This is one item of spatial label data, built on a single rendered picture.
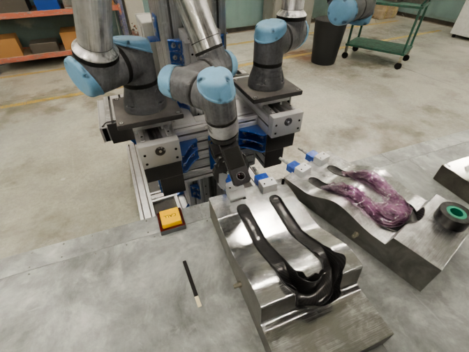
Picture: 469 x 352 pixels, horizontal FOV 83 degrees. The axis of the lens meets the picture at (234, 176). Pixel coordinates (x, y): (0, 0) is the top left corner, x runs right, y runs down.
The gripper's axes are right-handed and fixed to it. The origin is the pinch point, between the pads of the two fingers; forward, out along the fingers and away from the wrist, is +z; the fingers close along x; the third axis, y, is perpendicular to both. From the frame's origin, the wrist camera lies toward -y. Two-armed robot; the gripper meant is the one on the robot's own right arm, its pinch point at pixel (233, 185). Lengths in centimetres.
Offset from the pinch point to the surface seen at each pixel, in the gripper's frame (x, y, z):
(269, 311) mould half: 5.7, -35.3, -2.4
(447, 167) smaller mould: -77, -14, 17
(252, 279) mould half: 6.4, -28.6, -4.1
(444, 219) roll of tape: -48, -32, 3
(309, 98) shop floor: -166, 191, 148
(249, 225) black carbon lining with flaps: 0.3, -12.0, 4.4
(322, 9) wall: -427, 542, 209
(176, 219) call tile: 19.6, 0.8, 7.8
